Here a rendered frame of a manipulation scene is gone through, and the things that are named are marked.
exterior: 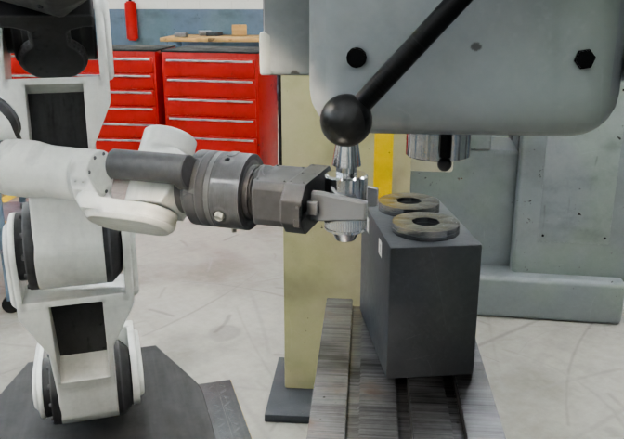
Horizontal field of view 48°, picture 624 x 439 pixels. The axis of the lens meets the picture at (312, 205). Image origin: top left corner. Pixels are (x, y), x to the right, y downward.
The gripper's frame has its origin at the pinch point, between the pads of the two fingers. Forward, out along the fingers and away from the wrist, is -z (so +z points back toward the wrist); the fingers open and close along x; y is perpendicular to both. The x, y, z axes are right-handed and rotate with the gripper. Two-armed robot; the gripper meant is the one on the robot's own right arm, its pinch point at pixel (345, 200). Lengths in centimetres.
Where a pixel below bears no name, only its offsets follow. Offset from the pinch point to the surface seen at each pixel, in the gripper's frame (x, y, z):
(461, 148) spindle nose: -21.6, -11.4, -14.0
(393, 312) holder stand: 10.4, 17.5, -4.0
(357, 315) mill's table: 31.1, 28.8, 5.7
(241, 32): 787, 30, 344
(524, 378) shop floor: 179, 118, -25
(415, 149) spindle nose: -22.0, -11.1, -10.8
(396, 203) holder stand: 25.2, 7.4, -1.2
